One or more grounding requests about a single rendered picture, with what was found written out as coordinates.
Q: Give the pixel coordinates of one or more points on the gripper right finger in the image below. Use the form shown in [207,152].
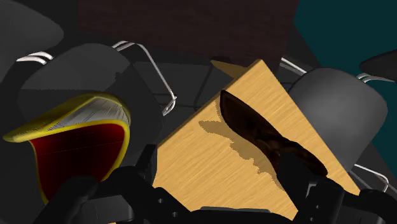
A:
[322,201]

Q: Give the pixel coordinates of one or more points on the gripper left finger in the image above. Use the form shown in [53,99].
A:
[130,189]

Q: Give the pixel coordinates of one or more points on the red book with yellow edge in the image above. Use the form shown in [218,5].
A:
[77,152]

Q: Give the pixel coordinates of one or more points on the light wooden table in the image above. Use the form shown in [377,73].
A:
[198,167]

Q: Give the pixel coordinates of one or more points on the dark grey metal-framed chair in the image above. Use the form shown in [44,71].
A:
[338,114]
[381,65]
[24,28]
[93,68]

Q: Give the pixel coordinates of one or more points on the dark brown knife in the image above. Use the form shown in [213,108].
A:
[248,124]

